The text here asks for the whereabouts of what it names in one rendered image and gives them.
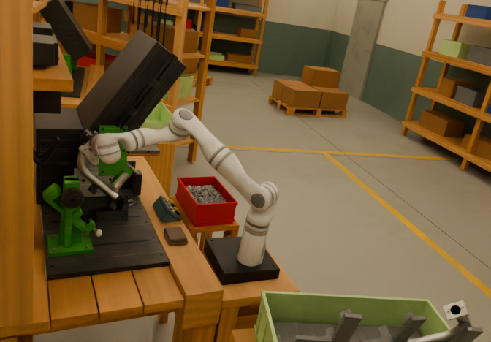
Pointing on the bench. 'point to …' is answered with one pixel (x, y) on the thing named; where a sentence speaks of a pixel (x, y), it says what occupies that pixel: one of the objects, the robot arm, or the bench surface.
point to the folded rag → (175, 235)
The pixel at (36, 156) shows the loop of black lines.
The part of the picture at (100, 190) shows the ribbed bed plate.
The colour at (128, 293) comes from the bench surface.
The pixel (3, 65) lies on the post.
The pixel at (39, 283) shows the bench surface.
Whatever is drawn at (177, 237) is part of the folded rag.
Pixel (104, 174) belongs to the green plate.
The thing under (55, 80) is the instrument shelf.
